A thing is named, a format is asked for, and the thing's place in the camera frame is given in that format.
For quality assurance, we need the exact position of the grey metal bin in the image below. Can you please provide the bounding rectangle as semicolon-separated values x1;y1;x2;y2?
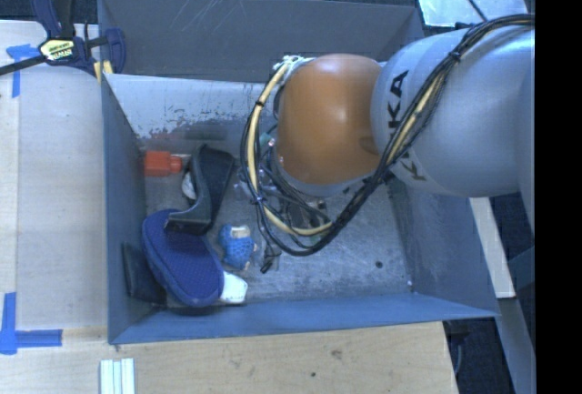
95;0;502;346

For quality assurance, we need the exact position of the black curved shoe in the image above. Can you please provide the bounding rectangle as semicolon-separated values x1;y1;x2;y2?
164;144;236;237

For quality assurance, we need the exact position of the white rounded plastic piece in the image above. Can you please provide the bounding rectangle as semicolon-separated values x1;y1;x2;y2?
219;270;249;306

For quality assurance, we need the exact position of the small white lump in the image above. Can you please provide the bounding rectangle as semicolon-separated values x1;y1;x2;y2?
181;172;198;201

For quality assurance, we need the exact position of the blue oval mesh slipper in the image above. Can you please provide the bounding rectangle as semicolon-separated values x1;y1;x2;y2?
141;208;226;308

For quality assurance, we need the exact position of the red-orange small bottle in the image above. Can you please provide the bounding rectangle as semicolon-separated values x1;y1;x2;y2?
144;150;184;177

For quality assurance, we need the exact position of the black flat block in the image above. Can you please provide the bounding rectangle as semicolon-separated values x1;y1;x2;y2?
120;241;168;306

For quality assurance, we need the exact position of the pale wood flat board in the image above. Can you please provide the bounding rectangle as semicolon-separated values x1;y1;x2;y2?
15;22;110;332

